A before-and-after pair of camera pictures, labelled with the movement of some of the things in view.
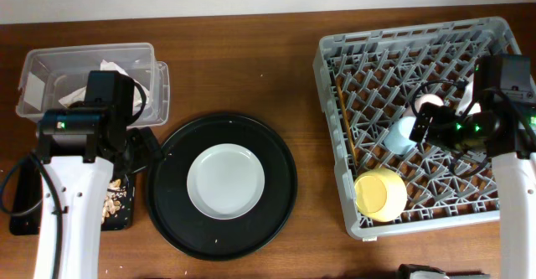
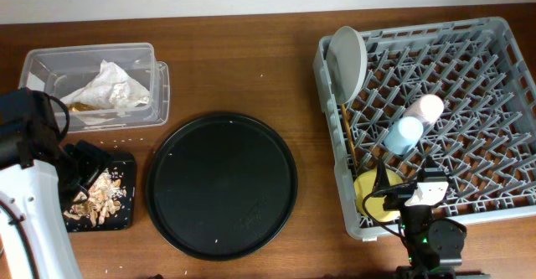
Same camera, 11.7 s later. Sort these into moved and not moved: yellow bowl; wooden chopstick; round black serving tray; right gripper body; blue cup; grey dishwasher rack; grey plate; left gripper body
Moved: right gripper body; grey plate; left gripper body
Not moved: blue cup; yellow bowl; wooden chopstick; grey dishwasher rack; round black serving tray
